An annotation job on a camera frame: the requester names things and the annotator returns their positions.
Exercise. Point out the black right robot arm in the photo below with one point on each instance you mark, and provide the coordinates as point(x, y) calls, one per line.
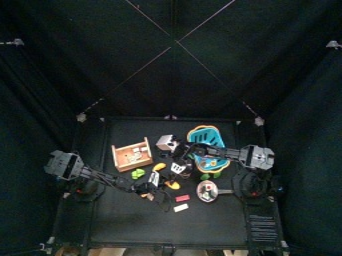
point(232, 153)

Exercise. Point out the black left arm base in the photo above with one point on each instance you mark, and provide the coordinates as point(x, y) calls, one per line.
point(85, 191)

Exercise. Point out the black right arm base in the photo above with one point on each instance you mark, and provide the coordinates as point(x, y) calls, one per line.
point(253, 184)

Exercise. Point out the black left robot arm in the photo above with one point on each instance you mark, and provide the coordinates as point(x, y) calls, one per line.
point(96, 175)

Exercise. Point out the yellow toy corn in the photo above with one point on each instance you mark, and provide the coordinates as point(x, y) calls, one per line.
point(158, 166)

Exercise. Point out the yellow orange toy food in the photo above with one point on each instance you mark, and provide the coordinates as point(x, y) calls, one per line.
point(173, 185)

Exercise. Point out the small dark green toy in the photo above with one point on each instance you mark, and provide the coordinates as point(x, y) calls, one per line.
point(217, 174)
point(205, 176)

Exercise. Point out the light green toy vegetable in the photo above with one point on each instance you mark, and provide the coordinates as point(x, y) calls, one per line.
point(138, 173)

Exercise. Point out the red toy block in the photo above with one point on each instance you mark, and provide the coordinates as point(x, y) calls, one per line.
point(182, 198)

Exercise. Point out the grey toy cube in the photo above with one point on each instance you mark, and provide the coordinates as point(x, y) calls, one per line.
point(166, 142)

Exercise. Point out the white toy block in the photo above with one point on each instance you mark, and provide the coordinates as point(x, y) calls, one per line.
point(181, 208)

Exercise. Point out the teal basket with orange rim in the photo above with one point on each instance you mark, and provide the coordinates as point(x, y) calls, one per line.
point(210, 140)

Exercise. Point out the white toy piece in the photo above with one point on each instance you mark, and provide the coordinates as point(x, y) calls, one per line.
point(134, 156)

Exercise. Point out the open wooden box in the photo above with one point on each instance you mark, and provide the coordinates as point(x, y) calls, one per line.
point(133, 155)

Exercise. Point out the silver frame clamp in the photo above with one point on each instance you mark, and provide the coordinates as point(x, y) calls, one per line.
point(333, 44)
point(17, 42)
point(260, 121)
point(170, 117)
point(81, 117)

